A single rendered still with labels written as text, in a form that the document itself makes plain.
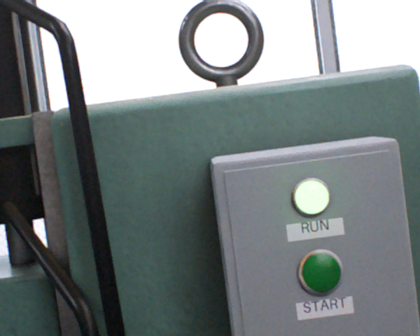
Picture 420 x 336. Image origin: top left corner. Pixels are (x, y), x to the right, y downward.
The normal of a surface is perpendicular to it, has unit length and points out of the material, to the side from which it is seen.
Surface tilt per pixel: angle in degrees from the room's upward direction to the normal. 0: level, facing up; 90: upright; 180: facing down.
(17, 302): 90
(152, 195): 90
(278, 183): 90
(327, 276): 92
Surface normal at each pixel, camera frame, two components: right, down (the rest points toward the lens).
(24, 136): 0.03, 0.05
